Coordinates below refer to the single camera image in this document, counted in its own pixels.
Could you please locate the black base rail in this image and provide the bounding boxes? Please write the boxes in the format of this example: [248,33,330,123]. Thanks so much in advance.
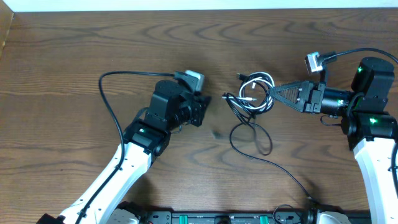
[114,202,371,224]

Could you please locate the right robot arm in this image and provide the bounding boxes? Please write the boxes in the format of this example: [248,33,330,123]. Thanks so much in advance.
[270,55,397,223]

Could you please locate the white usb cable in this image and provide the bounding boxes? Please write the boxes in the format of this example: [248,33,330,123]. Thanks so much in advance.
[221,72,275,111]

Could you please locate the camera black cable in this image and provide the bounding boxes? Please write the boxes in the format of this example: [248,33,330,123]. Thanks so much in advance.
[74,70,177,224]
[320,47,398,66]

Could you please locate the cardboard side panel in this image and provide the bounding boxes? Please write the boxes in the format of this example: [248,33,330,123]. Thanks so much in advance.
[0,0,14,55]

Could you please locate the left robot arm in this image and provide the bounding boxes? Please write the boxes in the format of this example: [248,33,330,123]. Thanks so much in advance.
[38,80,211,223]

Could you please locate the right camera black cable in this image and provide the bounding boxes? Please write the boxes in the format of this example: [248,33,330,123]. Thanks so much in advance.
[320,47,398,66]

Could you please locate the black usb cable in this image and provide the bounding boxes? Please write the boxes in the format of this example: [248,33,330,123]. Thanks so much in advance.
[221,73,320,205]

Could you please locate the left camera black cable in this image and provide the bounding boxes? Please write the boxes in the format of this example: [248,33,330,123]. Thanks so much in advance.
[74,70,177,224]

